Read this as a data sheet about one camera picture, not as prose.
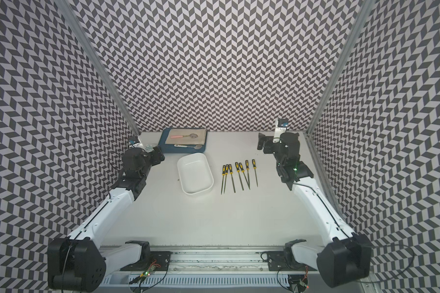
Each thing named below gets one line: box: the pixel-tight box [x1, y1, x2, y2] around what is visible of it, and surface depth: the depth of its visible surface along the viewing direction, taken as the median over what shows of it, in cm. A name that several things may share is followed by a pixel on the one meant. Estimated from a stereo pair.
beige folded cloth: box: [165, 128, 208, 145], surface depth 120 cm
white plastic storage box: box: [177, 152, 215, 195], surface depth 98 cm
